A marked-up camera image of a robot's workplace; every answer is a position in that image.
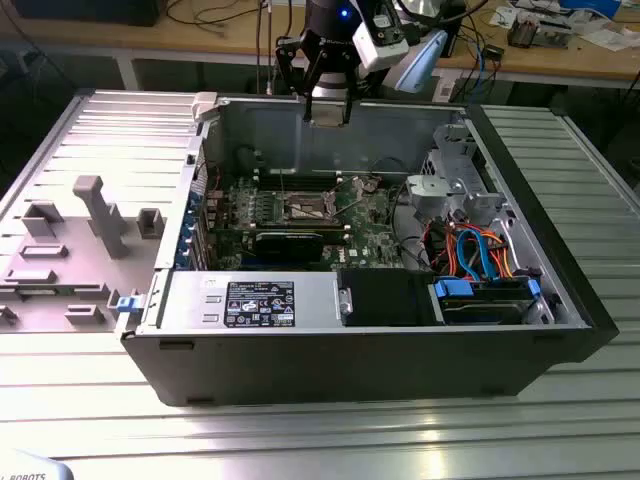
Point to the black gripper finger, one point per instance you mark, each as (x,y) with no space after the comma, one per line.
(307,107)
(347,107)

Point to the silver CPU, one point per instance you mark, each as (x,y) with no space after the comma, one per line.
(327,121)

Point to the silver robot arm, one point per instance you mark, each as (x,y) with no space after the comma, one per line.
(420,65)

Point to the CPU socket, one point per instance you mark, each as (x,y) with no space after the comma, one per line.
(302,207)

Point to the metal CPU cooler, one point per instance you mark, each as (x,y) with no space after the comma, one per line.
(522,30)

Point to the round coin battery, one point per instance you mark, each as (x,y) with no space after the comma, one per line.
(370,186)

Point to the white plastic block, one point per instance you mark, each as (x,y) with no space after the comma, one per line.
(205,105)

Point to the grey metal drive cage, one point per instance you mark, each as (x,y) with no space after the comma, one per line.
(430,192)

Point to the green motherboard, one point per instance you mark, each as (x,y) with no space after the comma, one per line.
(365,235)

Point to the black graphics card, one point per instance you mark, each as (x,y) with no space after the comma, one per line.
(287,247)

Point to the small black adapter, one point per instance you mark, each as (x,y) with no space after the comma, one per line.
(494,52)

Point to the silver metal latch plate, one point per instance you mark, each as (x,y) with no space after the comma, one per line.
(345,300)

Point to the wooden workbench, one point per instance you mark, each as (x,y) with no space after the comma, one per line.
(100,37)

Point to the grey metal device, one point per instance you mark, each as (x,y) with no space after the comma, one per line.
(554,32)

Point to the silver power supply unit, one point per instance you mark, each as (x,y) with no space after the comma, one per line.
(190,300)

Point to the black box on workbench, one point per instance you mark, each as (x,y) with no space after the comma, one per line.
(85,10)

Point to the hard disk in blue carrier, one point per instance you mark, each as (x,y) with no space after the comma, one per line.
(480,312)

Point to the black open PC case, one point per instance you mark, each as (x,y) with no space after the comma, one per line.
(325,365)

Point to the blue plastic clip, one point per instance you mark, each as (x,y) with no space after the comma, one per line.
(127,304)

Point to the blue flat box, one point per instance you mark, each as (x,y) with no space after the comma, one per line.
(595,5)

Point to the white paper sheets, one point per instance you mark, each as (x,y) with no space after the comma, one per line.
(607,40)

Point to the grey parts rack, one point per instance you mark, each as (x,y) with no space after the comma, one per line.
(75,260)

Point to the green RAM stick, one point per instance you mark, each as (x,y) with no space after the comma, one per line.
(60,290)

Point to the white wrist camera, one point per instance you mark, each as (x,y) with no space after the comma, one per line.
(380,50)

